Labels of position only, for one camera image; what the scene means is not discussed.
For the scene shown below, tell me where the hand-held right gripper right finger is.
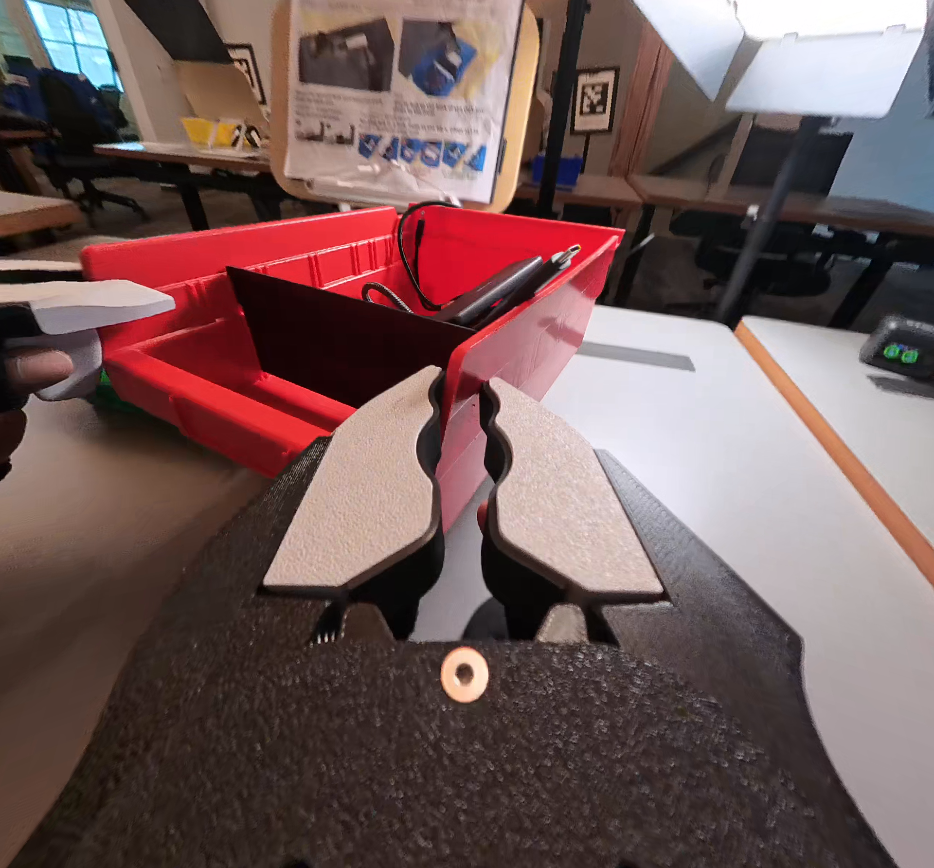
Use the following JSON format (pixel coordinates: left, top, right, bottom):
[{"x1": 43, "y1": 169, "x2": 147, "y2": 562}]
[{"x1": 478, "y1": 378, "x2": 666, "y2": 641}]

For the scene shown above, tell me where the instruction sheet board white stand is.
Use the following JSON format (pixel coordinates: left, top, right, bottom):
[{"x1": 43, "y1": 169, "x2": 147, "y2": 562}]
[{"x1": 270, "y1": 0, "x2": 542, "y2": 216}]

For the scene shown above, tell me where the dark grey usb hub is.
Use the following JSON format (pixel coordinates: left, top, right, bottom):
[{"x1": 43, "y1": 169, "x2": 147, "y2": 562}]
[{"x1": 436, "y1": 257, "x2": 547, "y2": 330}]

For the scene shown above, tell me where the black office chair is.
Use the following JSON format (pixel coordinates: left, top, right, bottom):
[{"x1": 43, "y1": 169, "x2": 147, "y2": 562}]
[{"x1": 36, "y1": 69, "x2": 147, "y2": 223}]

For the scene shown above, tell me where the black bin divider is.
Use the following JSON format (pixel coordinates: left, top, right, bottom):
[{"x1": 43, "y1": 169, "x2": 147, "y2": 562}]
[{"x1": 228, "y1": 266, "x2": 475, "y2": 409}]

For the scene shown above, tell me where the black stand pole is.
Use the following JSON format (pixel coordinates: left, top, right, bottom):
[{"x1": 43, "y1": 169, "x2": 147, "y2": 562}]
[{"x1": 536, "y1": 0, "x2": 601, "y2": 221}]

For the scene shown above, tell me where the black blue-plug usb cable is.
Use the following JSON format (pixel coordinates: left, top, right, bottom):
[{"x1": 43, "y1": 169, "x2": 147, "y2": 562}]
[{"x1": 398, "y1": 204, "x2": 442, "y2": 314}]

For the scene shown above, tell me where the red plastic bin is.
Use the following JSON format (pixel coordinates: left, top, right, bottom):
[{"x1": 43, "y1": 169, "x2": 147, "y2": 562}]
[{"x1": 79, "y1": 205, "x2": 626, "y2": 529}]

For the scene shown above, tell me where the blue storage bin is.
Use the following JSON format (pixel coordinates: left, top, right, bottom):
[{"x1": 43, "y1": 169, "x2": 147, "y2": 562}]
[{"x1": 531, "y1": 153, "x2": 585, "y2": 184}]

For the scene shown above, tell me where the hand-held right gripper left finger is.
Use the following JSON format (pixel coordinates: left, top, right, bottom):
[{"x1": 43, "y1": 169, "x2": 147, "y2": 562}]
[{"x1": 261, "y1": 364, "x2": 448, "y2": 639}]

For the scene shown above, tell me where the small framed marker tag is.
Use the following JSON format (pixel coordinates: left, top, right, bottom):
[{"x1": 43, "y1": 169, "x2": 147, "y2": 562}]
[
  {"x1": 569, "y1": 67, "x2": 621, "y2": 136},
  {"x1": 226, "y1": 43, "x2": 267, "y2": 106}
]

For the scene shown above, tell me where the black flat panel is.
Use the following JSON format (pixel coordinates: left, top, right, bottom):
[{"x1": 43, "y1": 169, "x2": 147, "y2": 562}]
[{"x1": 119, "y1": 0, "x2": 236, "y2": 68}]

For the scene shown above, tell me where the white panel light on pole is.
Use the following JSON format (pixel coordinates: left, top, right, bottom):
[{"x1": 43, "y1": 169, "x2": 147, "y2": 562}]
[{"x1": 624, "y1": 0, "x2": 934, "y2": 329}]

